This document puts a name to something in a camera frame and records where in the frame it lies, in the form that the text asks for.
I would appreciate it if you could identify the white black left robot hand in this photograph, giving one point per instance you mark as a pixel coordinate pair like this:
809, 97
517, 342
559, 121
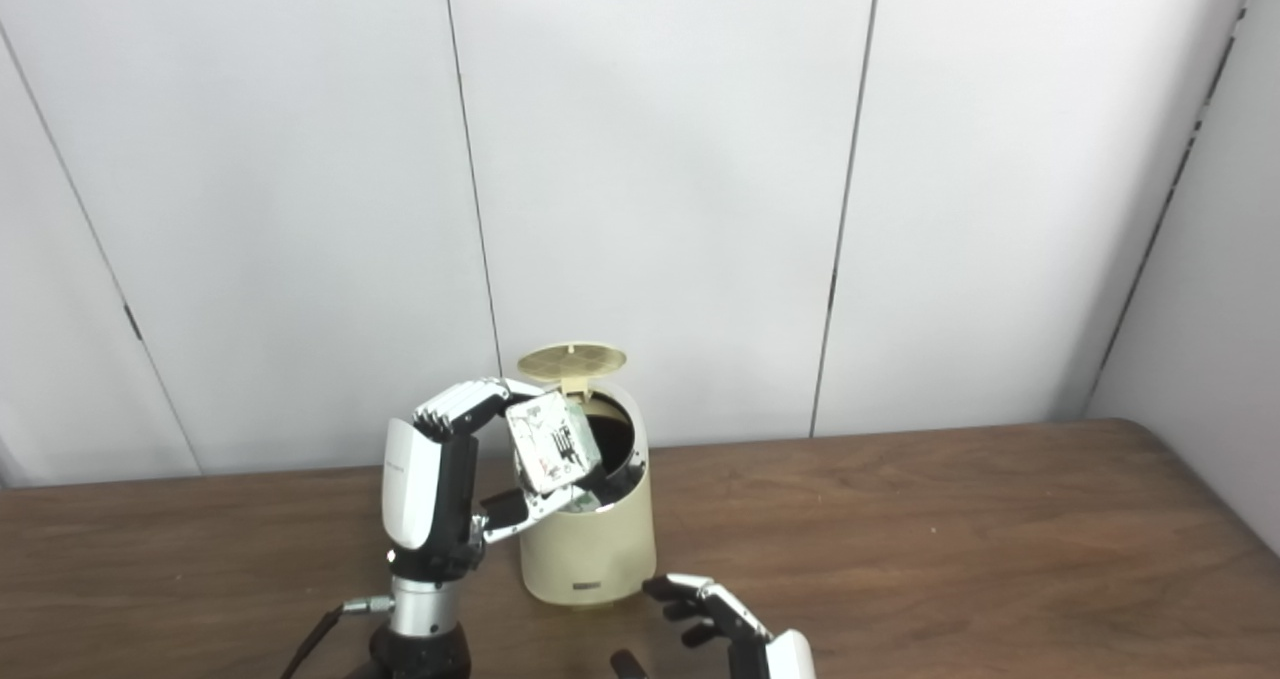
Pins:
420, 479

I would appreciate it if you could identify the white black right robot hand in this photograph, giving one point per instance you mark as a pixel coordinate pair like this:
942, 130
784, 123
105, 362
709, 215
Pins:
780, 659

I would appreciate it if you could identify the small white milk carton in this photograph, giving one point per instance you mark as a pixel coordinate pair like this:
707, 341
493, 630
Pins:
550, 444

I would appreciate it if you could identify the cream-colored desktop trash bin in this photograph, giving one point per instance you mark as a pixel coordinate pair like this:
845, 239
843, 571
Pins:
590, 554

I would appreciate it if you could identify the round cream bin lid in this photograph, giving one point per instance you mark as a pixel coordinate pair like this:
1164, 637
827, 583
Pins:
570, 361

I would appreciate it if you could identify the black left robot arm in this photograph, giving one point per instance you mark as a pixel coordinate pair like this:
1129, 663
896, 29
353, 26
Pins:
425, 609

